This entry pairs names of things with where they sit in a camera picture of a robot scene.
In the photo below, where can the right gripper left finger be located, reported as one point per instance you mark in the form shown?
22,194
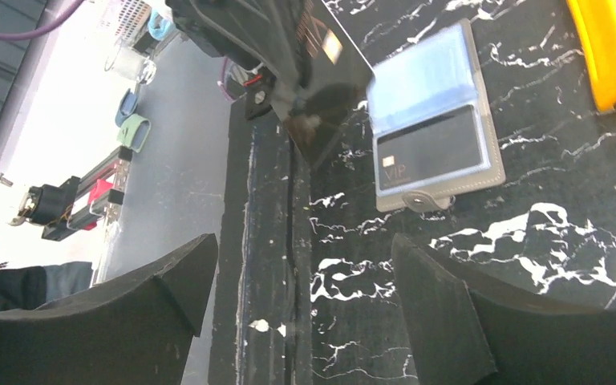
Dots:
134,329

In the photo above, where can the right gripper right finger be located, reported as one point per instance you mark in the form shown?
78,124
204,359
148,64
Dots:
468,327

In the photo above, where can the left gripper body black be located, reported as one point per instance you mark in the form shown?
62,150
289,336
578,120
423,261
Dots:
260,37

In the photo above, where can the black vip card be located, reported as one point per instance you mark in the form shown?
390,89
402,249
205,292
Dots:
431,151
334,76

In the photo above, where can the grey card holder blue inside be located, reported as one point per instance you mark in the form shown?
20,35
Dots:
437,75

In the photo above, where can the black VIP card in holder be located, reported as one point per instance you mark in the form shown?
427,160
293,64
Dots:
431,151

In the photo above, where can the orange double bin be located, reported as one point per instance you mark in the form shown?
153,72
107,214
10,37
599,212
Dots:
595,21

